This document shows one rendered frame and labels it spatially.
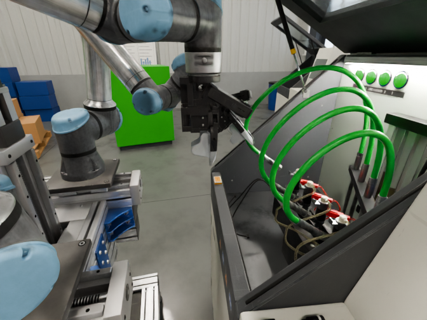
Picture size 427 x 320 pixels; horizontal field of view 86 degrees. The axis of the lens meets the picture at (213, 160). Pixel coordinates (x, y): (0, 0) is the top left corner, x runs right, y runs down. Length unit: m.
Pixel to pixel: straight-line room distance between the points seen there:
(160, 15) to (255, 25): 7.33
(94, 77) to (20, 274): 0.73
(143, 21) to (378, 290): 0.59
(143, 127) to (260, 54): 4.87
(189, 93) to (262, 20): 7.31
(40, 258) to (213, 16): 0.45
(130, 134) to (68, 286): 3.54
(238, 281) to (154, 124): 3.55
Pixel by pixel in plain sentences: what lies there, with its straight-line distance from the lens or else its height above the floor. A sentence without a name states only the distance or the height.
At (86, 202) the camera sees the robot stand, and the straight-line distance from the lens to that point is 0.99.
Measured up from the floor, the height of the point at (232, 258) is 0.95.
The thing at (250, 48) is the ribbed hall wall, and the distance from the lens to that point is 7.60.
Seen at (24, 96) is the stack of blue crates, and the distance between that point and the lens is 6.96.
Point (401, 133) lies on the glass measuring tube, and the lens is 0.84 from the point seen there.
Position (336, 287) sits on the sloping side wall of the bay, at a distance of 0.58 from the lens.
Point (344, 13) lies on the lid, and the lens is 0.94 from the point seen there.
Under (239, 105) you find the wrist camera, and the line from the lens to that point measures 0.52.
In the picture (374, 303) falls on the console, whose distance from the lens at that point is 0.56.
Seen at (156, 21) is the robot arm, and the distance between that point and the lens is 0.40.
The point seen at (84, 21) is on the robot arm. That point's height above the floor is 1.50.
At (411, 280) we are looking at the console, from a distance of 0.51.
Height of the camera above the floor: 1.44
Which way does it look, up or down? 24 degrees down
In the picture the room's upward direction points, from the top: straight up
